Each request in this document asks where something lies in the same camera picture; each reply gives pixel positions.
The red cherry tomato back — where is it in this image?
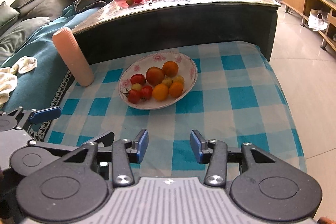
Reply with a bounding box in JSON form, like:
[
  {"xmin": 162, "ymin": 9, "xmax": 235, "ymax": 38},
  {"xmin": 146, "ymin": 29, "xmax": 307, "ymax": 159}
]
[{"xmin": 123, "ymin": 89, "xmax": 141, "ymax": 104}]

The brown longan fruit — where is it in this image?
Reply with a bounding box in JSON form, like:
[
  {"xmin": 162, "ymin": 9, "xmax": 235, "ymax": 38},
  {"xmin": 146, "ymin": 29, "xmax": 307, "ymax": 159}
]
[{"xmin": 131, "ymin": 83, "xmax": 142, "ymax": 91}]

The small red cherry tomato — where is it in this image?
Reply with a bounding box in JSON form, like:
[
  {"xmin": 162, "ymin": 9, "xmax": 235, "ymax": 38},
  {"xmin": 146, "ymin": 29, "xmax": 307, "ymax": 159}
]
[{"xmin": 140, "ymin": 85, "xmax": 153, "ymax": 101}]

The orange tangerine front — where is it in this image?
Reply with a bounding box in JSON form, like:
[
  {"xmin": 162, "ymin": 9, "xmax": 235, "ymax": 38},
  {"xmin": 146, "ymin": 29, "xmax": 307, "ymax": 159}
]
[{"xmin": 152, "ymin": 84, "xmax": 169, "ymax": 102}]

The orange tangerine small back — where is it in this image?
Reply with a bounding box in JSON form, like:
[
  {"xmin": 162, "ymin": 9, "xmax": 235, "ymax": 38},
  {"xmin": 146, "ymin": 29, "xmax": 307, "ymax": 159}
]
[{"xmin": 169, "ymin": 82, "xmax": 184, "ymax": 98}]

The large red tomato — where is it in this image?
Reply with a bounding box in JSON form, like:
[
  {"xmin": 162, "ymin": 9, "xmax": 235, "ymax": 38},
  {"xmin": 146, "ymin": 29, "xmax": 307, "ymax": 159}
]
[{"xmin": 146, "ymin": 67, "xmax": 165, "ymax": 86}]

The green-brown longan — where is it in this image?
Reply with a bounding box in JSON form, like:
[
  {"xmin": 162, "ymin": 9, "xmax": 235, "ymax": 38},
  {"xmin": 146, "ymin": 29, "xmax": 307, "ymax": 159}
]
[
  {"xmin": 162, "ymin": 77, "xmax": 173, "ymax": 88},
  {"xmin": 173, "ymin": 75, "xmax": 185, "ymax": 84}
]

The cream crumpled cloth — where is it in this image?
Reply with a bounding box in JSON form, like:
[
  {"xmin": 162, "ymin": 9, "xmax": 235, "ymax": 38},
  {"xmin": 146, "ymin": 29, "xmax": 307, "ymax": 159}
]
[{"xmin": 0, "ymin": 56, "xmax": 38, "ymax": 107}]

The teal sofa blanket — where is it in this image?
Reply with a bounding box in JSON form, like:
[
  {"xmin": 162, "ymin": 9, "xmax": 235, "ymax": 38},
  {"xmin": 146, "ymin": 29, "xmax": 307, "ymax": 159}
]
[{"xmin": 0, "ymin": 0, "xmax": 116, "ymax": 142}]

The blue white checkered tablecloth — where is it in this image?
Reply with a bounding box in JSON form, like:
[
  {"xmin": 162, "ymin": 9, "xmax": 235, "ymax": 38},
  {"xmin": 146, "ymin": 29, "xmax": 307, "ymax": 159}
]
[{"xmin": 43, "ymin": 40, "xmax": 308, "ymax": 175}]

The white floral ceramic plate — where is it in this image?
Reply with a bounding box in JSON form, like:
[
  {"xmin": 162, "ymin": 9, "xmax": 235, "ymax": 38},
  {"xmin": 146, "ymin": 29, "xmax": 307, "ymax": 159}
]
[{"xmin": 118, "ymin": 51, "xmax": 198, "ymax": 110}]

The pink ribbed cylinder bottle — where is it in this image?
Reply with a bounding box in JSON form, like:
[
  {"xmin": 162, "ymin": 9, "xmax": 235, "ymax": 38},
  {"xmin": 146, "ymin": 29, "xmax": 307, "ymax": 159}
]
[{"xmin": 52, "ymin": 27, "xmax": 95, "ymax": 87}]

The grey-green sofa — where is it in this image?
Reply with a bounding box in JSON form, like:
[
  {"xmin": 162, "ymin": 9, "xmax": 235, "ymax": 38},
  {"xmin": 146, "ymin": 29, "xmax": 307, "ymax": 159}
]
[{"xmin": 1, "ymin": 0, "xmax": 76, "ymax": 63}]

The dark coffee table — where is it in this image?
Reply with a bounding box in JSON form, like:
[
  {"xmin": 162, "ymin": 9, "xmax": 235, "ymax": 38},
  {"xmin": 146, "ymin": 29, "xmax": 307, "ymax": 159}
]
[{"xmin": 72, "ymin": 0, "xmax": 280, "ymax": 64}]

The wooden tv cabinet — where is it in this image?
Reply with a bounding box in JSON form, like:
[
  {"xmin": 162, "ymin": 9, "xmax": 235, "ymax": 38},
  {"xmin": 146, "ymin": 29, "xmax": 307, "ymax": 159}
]
[{"xmin": 282, "ymin": 0, "xmax": 335, "ymax": 51}]

